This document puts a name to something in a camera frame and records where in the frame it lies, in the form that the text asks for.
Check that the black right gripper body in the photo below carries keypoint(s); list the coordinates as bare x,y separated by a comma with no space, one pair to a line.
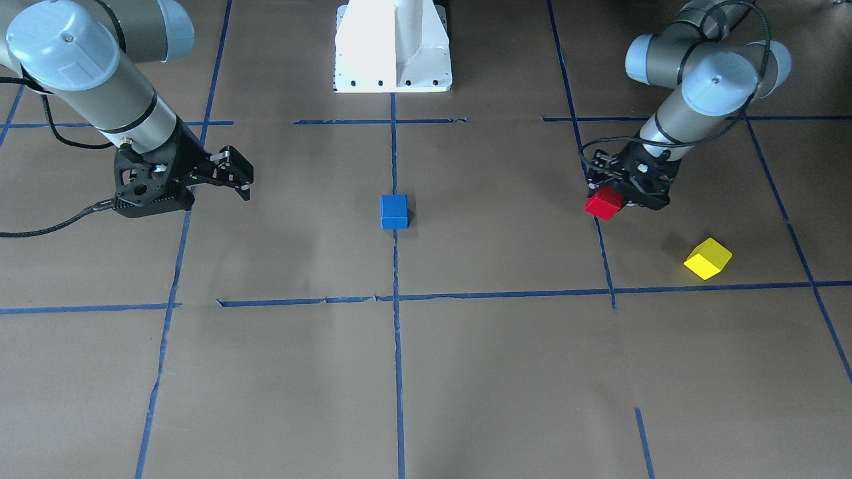
188,158

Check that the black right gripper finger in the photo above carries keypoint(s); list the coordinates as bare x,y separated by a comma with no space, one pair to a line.
230,163
240,185

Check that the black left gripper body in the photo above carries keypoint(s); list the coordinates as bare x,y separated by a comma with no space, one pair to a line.
666,171

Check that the white metal camera stand base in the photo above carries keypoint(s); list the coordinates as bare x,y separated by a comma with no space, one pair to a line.
392,47

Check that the blue wooden cube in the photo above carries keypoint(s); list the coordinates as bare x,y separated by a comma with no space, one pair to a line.
394,213

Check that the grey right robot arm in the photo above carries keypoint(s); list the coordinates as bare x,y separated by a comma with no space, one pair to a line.
87,53

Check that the yellow wooden cube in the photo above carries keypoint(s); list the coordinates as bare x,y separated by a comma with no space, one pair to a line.
708,258

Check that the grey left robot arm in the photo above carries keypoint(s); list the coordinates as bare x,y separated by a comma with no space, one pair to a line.
717,58

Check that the red wooden cube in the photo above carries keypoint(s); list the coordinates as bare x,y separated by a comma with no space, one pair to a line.
604,203

